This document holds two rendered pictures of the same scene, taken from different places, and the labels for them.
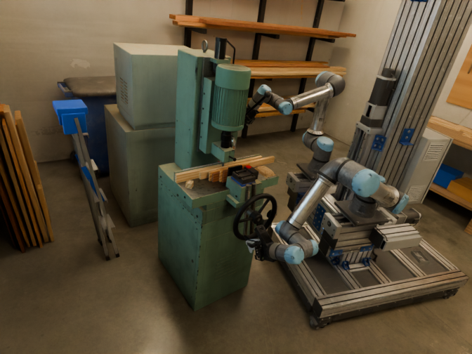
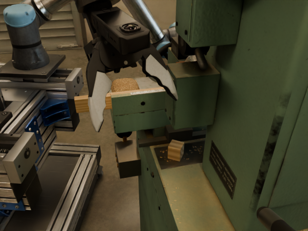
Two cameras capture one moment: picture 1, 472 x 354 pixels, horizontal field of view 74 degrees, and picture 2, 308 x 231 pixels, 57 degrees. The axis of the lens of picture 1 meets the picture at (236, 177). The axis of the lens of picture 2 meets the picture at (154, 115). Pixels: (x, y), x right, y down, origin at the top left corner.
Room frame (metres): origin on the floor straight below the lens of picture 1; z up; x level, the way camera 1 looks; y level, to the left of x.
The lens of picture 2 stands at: (2.37, 0.25, 1.31)
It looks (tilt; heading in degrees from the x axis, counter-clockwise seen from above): 33 degrees down; 207
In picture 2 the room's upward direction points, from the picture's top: straight up
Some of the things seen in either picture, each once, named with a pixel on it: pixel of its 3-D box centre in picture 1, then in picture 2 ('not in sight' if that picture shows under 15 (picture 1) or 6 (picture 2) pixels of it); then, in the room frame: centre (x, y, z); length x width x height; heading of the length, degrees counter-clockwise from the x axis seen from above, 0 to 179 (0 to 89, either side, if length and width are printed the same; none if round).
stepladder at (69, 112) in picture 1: (90, 187); not in sight; (1.76, 0.97, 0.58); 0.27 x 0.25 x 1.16; 128
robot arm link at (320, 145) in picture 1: (323, 147); not in sight; (2.03, -0.57, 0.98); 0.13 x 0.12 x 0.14; 23
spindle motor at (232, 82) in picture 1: (230, 97); not in sight; (1.63, 0.08, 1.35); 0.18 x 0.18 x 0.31
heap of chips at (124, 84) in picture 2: (265, 169); (125, 85); (1.72, -0.17, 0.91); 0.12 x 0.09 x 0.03; 40
